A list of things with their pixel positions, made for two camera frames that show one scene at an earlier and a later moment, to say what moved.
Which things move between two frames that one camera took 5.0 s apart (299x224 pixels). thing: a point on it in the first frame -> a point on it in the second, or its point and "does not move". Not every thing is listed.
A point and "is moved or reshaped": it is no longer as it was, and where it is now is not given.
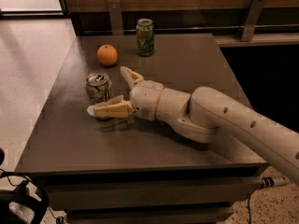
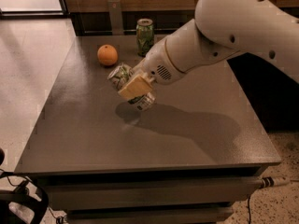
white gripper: x=146 y=99 -> x=159 y=63
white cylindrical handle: x=271 y=181 does not move
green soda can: x=145 y=37 does not move
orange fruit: x=107 y=54 does not move
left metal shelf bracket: x=116 y=17 does not move
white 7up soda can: x=99 y=88 is moved or reshaped
